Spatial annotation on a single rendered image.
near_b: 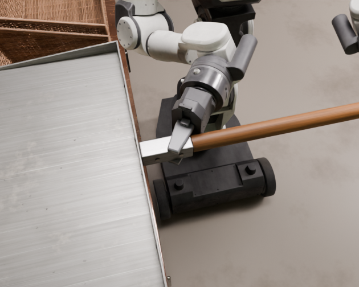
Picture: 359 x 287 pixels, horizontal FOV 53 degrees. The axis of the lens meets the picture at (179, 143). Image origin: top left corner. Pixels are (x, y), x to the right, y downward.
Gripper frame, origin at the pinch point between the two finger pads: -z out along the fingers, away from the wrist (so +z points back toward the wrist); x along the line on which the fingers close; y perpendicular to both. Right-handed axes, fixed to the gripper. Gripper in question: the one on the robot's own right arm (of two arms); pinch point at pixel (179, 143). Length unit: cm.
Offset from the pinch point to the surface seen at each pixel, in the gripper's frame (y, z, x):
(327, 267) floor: -63, 30, 122
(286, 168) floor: -33, 74, 122
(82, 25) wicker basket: 69, 63, 47
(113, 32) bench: 66, 80, 64
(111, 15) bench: 73, 91, 64
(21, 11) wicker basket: 112, 75, 62
